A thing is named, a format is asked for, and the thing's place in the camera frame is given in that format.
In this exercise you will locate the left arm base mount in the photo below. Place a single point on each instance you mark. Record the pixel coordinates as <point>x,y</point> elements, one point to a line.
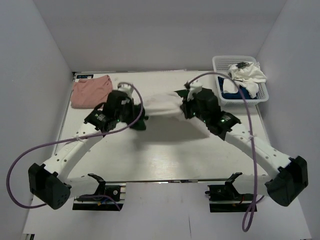
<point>111,199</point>

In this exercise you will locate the black label sticker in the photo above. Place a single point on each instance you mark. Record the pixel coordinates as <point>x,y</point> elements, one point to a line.
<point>85,76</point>

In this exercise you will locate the blue t shirt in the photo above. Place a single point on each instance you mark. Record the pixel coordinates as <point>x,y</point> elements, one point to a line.
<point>232,96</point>

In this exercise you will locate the white and green t shirt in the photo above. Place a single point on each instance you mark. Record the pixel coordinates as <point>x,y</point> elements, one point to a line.
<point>166,105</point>

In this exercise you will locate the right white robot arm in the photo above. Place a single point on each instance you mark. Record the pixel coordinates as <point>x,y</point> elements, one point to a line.
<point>286,177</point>

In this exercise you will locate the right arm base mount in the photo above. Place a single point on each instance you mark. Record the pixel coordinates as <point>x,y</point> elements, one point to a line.
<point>222,201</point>

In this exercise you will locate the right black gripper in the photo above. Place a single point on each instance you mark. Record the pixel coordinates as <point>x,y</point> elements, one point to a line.
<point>185,106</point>

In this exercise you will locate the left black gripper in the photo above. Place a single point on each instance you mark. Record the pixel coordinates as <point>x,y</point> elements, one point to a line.
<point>133,115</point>

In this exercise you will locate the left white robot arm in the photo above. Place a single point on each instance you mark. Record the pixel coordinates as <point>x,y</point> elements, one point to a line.
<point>50,181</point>

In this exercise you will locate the plain white t shirt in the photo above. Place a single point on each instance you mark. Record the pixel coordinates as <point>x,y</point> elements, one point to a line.
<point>246,74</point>

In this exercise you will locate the folded pink t shirt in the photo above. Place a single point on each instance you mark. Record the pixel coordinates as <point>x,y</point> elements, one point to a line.
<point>88,93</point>

